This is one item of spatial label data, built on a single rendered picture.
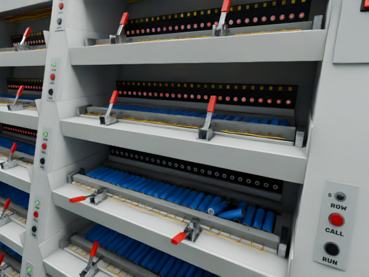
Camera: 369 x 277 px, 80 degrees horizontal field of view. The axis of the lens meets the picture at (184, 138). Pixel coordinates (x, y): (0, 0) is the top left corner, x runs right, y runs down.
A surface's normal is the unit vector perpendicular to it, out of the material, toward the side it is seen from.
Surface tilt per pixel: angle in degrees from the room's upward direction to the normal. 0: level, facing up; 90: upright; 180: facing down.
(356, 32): 90
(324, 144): 90
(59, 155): 90
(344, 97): 90
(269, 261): 19
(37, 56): 109
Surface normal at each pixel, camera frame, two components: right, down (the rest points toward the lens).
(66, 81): 0.89, 0.14
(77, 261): -0.01, -0.95
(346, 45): -0.44, -0.04
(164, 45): -0.47, 0.29
